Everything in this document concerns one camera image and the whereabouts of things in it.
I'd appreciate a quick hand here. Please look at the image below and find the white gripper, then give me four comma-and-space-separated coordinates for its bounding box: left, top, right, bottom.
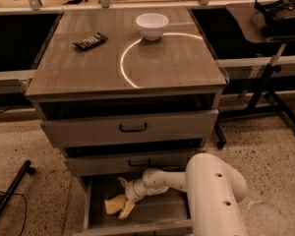
118, 177, 148, 219

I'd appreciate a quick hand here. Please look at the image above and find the yellow sponge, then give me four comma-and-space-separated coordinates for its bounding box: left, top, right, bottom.
104, 195, 127, 215

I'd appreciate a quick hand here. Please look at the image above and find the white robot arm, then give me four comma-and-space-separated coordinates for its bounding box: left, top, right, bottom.
117, 153, 248, 236

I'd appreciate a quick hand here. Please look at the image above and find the open bottom drawer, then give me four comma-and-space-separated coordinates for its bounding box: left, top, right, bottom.
73, 174, 193, 236

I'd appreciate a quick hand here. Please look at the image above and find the grey drawer cabinet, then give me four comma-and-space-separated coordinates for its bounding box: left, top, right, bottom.
25, 6, 229, 236

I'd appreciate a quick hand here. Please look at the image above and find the black stand leg with wheel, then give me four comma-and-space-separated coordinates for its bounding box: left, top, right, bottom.
0, 160, 35, 215

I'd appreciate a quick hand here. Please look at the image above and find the dark snack bar wrapper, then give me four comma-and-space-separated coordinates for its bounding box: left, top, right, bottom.
73, 32, 107, 51

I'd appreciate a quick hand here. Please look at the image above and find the white bowl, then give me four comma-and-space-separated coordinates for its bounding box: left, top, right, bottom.
136, 13, 169, 40

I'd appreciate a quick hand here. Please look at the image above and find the black VR headset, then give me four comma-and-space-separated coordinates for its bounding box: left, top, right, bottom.
255, 0, 295, 35

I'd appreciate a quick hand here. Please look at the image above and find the middle drawer with handle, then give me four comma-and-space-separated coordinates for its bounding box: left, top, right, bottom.
64, 147, 207, 177

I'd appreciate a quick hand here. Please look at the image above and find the drawer with handle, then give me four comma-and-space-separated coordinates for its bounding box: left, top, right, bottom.
64, 147, 207, 177
42, 110, 218, 148

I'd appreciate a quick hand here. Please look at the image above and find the top drawer with handle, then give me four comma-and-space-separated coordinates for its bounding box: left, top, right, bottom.
42, 110, 218, 148

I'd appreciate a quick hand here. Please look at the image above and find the black floor cable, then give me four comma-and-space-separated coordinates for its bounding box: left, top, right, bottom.
0, 186, 29, 236

